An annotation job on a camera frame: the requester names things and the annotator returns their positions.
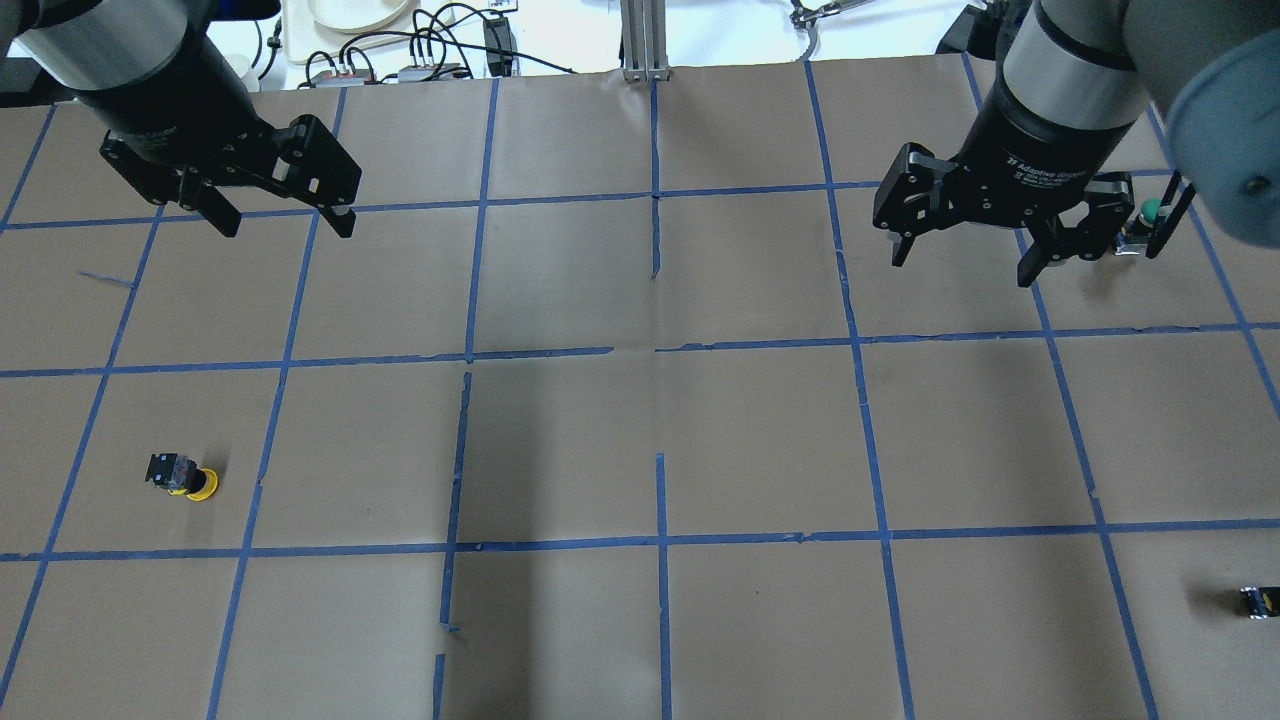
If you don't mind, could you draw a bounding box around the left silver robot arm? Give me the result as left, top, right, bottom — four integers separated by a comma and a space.
3, 1, 362, 238

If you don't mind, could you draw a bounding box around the aluminium frame post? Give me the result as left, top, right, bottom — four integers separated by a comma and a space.
620, 0, 671, 82

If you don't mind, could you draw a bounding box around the yellow push button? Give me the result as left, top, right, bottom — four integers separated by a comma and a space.
143, 452, 220, 502

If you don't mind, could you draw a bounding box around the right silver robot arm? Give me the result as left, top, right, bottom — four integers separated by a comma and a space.
873, 1, 1279, 287

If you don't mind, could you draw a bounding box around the small black switch block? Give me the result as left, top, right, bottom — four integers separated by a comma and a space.
1238, 585, 1280, 619

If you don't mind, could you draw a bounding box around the black power adapter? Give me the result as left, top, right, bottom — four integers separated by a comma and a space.
483, 12, 517, 77

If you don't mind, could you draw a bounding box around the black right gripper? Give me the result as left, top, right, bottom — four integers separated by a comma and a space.
872, 85, 1135, 288

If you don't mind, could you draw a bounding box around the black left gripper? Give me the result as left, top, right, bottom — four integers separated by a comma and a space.
64, 22, 362, 240

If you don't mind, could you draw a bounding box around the green push button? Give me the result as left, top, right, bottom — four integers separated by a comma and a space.
1114, 199, 1176, 259

